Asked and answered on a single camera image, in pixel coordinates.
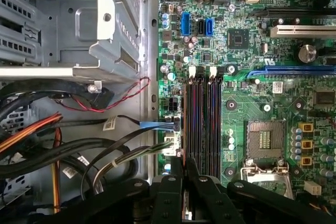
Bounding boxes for blue expansion slot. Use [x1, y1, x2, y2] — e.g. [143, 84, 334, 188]
[246, 65, 336, 79]

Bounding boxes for locking lever wire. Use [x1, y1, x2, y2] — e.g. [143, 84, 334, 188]
[240, 160, 258, 183]

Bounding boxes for metal socket cover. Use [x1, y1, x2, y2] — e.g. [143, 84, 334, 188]
[240, 158, 295, 201]

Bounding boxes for black power connector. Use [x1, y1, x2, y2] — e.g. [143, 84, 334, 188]
[49, 84, 116, 111]

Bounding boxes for blue USB header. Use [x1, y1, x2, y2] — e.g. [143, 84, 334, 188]
[180, 11, 191, 36]

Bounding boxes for black white wire bundle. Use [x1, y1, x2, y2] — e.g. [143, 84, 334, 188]
[91, 140, 182, 201]

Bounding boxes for white expansion slot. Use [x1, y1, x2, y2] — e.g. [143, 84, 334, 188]
[270, 24, 336, 38]

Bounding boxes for black expansion slot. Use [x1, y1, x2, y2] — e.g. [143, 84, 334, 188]
[249, 7, 336, 19]

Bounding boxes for metal disk bay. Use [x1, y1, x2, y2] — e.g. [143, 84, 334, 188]
[0, 0, 142, 83]

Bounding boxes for orange data cable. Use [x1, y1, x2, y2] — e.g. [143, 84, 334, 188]
[51, 126, 62, 214]

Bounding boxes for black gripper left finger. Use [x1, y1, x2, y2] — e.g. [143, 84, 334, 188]
[28, 157, 184, 224]

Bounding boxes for black cable bundle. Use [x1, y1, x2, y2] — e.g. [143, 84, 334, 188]
[0, 136, 140, 180]

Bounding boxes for CPU socket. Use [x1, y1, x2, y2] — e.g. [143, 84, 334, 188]
[244, 119, 287, 159]

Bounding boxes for blue SATA port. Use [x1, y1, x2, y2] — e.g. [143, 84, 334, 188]
[205, 18, 215, 37]

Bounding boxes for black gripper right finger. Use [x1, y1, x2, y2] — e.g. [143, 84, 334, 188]
[186, 158, 336, 224]

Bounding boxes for green motherboard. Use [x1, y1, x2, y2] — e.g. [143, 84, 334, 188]
[157, 0, 336, 209]

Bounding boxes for black RAM slot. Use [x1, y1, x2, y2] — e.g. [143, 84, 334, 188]
[185, 66, 197, 179]
[215, 76, 225, 180]
[195, 76, 205, 176]
[207, 66, 217, 180]

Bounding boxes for blue flat data cable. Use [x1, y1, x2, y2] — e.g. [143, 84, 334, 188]
[140, 121, 182, 132]

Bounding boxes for red black twisted wire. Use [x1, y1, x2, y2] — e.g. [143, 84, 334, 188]
[54, 76, 151, 112]

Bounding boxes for orange red yellow wires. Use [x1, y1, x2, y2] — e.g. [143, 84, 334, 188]
[0, 112, 64, 154]

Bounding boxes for silver coin battery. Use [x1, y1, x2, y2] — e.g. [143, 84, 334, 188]
[298, 44, 317, 63]

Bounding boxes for black chipset chip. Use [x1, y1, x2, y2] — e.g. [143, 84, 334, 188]
[227, 28, 249, 49]

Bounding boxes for blue RAM stick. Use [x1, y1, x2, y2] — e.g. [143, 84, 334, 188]
[182, 79, 190, 221]

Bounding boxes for black SATA port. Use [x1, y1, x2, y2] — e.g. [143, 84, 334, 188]
[196, 19, 205, 36]

